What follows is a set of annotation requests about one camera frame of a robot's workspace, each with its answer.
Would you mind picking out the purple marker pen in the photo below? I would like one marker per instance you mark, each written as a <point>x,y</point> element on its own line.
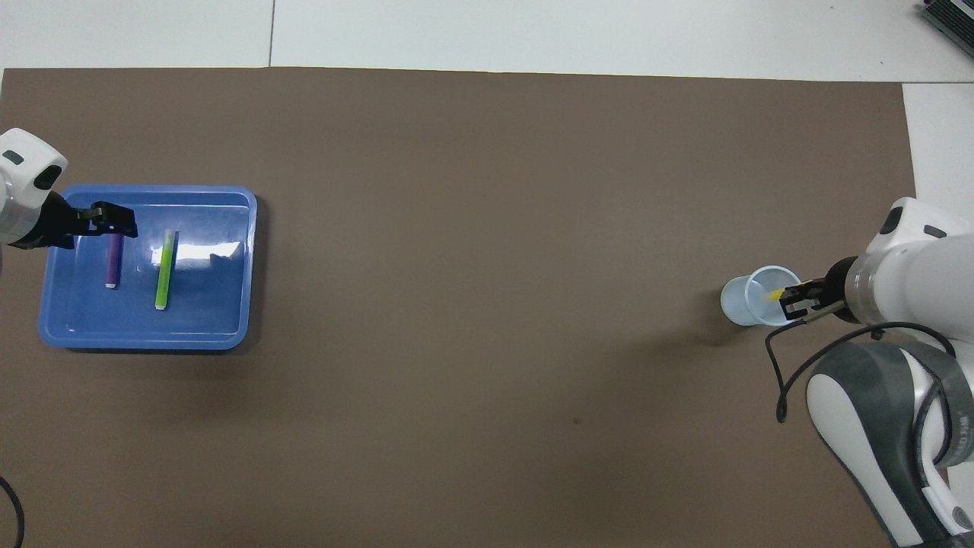
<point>113,262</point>

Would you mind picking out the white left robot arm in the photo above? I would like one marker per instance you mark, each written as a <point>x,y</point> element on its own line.
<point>23,167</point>

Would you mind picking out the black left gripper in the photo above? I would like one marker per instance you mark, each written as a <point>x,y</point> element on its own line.
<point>53,224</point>

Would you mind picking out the clear plastic cup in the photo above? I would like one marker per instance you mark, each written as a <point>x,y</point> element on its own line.
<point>734,301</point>

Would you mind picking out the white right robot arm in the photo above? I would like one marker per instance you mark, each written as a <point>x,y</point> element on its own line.
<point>860,418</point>

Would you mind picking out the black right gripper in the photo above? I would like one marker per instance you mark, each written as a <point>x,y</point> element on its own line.
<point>837,289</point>

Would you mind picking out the green marker pen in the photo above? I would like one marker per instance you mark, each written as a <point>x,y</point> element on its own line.
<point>164,274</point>

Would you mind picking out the grey ribbed device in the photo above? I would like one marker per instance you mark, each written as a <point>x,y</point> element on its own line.
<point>955,15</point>

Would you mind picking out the yellow marker pen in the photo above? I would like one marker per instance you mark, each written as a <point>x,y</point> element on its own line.
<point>776,294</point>

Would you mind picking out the brown paper table mat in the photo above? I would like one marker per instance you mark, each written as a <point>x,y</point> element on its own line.
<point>487,228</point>

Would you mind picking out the blue plastic tray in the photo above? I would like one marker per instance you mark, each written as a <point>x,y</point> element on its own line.
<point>205,320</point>

